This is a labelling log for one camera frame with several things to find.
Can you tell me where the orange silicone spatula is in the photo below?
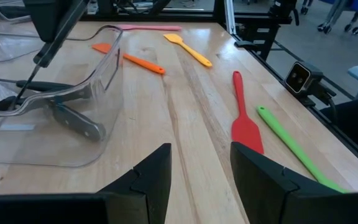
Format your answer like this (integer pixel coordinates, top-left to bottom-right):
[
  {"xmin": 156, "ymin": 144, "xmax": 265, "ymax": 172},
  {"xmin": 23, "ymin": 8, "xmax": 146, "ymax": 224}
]
[{"xmin": 91, "ymin": 42, "xmax": 167, "ymax": 76}]

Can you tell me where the yellow silicone spatula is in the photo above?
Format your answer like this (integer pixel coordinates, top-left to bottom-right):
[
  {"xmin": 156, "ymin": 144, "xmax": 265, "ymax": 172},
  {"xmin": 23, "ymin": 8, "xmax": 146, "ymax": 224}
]
[{"xmin": 162, "ymin": 32, "xmax": 214, "ymax": 68}]

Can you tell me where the blue office chair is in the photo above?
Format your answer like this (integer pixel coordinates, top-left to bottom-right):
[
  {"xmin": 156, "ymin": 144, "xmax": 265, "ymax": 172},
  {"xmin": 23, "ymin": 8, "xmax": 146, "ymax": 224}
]
[{"xmin": 317, "ymin": 0, "xmax": 358, "ymax": 35}]

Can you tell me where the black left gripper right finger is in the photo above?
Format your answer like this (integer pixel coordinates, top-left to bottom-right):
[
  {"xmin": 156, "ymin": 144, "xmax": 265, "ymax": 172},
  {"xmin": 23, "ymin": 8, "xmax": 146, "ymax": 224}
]
[{"xmin": 230, "ymin": 141, "xmax": 358, "ymax": 224}]

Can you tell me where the large black-handled knife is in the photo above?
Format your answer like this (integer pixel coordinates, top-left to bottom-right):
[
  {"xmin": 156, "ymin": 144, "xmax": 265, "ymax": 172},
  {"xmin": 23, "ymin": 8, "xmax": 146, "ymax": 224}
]
[{"xmin": 47, "ymin": 93, "xmax": 108, "ymax": 143}]

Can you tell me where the table-level camera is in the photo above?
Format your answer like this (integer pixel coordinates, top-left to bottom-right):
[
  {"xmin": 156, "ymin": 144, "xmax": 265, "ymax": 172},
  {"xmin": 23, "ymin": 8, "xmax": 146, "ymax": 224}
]
[{"xmin": 283, "ymin": 60, "xmax": 325, "ymax": 95}]

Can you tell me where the clear plastic bin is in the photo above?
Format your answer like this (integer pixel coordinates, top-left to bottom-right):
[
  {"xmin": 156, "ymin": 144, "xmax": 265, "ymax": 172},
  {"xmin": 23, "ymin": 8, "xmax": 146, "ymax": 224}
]
[
  {"xmin": 0, "ymin": 24, "xmax": 124, "ymax": 169},
  {"xmin": 0, "ymin": 0, "xmax": 45, "ymax": 63}
]

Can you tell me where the green silicone spatula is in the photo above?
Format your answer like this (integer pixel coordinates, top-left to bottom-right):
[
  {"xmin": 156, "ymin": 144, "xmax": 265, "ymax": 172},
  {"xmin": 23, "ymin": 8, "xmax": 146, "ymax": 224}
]
[{"xmin": 255, "ymin": 105, "xmax": 350, "ymax": 194}]

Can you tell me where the pink silicone spatula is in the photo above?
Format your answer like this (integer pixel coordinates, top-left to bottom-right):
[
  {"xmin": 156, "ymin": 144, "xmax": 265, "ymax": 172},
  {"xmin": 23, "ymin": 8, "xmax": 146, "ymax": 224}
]
[{"xmin": 116, "ymin": 24, "xmax": 183, "ymax": 32}]

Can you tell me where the long red silicone spatula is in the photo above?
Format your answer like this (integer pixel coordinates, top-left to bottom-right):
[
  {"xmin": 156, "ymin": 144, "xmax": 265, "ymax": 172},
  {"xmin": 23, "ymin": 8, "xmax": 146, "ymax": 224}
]
[{"xmin": 230, "ymin": 70, "xmax": 265, "ymax": 156}]

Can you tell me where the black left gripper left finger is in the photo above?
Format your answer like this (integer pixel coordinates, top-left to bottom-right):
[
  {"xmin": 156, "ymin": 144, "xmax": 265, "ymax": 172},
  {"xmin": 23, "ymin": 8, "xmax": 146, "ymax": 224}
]
[{"xmin": 0, "ymin": 142, "xmax": 172, "ymax": 224}]

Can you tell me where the aluminium extrusion post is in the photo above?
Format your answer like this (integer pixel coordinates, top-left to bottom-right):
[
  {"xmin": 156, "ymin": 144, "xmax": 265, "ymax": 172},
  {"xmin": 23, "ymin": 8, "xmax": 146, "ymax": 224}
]
[{"xmin": 223, "ymin": 0, "xmax": 237, "ymax": 35}]

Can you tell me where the black camera cable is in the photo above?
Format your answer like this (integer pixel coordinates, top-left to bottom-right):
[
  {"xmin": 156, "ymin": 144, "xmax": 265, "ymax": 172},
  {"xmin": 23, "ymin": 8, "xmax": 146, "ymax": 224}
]
[{"xmin": 296, "ymin": 90, "xmax": 339, "ymax": 125}]

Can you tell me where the blue tape strip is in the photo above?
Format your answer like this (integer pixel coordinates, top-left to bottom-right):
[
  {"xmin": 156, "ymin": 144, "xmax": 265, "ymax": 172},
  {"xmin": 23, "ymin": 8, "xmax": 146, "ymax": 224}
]
[{"xmin": 0, "ymin": 123, "xmax": 36, "ymax": 132}]

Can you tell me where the black table clip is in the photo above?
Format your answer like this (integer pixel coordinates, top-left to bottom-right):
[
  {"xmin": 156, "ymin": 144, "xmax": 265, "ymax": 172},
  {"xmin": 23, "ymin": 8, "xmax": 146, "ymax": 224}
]
[{"xmin": 234, "ymin": 40, "xmax": 258, "ymax": 50}]

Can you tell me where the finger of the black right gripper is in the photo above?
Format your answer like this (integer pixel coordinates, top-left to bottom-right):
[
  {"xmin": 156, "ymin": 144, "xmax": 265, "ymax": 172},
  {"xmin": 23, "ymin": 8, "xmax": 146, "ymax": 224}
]
[
  {"xmin": 33, "ymin": 0, "xmax": 90, "ymax": 68},
  {"xmin": 23, "ymin": 0, "xmax": 74, "ymax": 43}
]

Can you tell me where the dark-handled kitchen knife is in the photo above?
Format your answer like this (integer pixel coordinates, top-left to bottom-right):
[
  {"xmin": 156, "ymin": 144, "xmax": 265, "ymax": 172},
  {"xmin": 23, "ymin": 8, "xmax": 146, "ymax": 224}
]
[{"xmin": 9, "ymin": 63, "xmax": 43, "ymax": 108}]

